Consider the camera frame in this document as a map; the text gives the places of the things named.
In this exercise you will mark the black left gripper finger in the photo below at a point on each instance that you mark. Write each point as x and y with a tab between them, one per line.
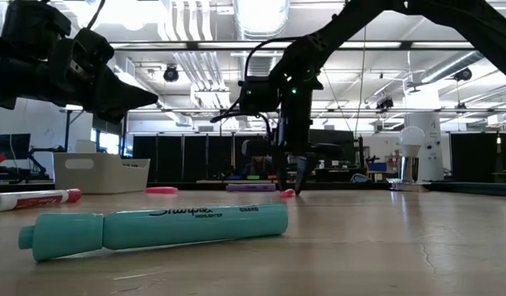
121	94

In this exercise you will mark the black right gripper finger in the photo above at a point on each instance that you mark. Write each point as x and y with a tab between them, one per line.
282	172
300	172

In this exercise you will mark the black background robot arm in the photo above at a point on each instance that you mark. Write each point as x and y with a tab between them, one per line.
43	160

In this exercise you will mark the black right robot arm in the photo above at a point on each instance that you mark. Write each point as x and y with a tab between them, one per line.
339	24

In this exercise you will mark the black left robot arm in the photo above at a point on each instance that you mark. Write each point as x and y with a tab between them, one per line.
6	74

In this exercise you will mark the person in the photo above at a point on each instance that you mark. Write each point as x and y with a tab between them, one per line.
258	166

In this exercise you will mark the purple highlighter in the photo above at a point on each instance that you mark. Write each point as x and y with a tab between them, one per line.
251	188

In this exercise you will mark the black computer monitor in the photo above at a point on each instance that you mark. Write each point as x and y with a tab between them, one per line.
12	146
335	135

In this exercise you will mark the blue box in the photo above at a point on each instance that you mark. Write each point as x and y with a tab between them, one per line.
378	167

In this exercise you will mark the black partition panels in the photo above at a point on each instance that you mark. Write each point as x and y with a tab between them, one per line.
474	156
170	158

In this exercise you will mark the white plastic storage bin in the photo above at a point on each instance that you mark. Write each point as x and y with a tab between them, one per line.
100	177

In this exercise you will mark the black overhead beam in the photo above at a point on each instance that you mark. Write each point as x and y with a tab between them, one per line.
191	45

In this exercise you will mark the white light bulb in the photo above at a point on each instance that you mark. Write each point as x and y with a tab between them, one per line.
411	140

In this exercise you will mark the red Expo dry-erase marker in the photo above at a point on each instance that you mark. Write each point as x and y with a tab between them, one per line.
26	201

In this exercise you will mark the white round column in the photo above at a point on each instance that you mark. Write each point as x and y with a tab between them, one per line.
435	140

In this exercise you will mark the teal Sharpie highlighter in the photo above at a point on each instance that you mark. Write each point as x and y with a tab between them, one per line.
154	230

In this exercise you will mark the black truss frame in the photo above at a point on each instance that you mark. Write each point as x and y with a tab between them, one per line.
339	110

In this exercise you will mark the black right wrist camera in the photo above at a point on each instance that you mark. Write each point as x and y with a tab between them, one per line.
256	94

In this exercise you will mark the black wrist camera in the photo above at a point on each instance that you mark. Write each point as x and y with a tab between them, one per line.
36	24
256	94

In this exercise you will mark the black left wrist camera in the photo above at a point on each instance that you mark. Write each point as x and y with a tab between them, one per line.
36	24

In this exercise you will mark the silver ventilation duct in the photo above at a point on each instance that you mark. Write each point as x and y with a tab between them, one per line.
261	18

